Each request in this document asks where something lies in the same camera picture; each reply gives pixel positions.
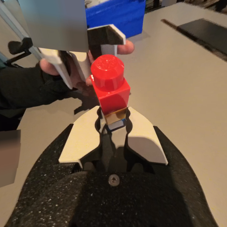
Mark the yellow mega block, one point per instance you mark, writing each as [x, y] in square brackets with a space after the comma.
[115, 117]

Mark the blue mega block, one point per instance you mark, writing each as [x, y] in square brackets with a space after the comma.
[116, 125]

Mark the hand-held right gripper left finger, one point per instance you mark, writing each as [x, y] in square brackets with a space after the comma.
[79, 138]

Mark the metal rail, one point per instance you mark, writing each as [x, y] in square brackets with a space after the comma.
[16, 26]

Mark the person's left forearm black sleeve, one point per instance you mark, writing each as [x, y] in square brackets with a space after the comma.
[21, 85]

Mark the blue plastic bin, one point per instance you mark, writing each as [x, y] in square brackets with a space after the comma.
[117, 16]

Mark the red mega block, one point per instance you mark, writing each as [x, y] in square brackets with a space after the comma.
[113, 92]

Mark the person's left hand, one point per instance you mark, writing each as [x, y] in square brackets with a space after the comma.
[48, 68]

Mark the black table mat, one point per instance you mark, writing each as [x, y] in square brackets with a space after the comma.
[205, 32]

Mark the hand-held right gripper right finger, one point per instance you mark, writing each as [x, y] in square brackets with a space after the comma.
[141, 131]

